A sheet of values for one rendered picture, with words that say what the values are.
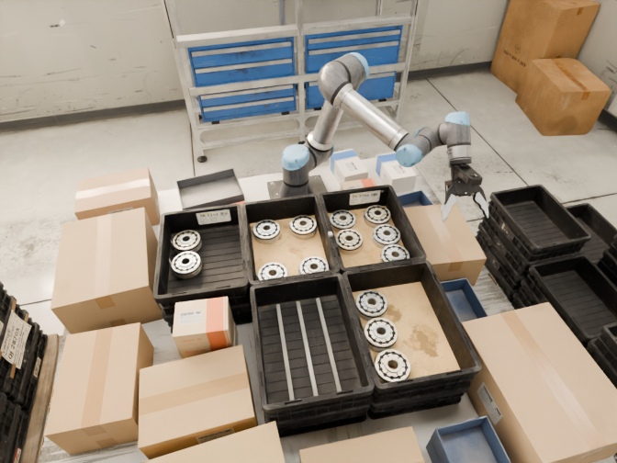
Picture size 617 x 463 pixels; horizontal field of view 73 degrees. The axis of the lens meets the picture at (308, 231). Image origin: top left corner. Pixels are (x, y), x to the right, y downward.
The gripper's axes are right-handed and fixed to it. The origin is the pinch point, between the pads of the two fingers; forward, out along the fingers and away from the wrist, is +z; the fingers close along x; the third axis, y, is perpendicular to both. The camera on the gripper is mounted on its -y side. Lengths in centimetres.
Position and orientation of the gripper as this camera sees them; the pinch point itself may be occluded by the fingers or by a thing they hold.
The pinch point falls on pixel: (466, 220)
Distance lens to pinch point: 145.5
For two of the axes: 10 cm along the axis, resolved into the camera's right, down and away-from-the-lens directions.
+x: -9.9, 0.7, -0.7
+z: 0.7, 10.0, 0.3
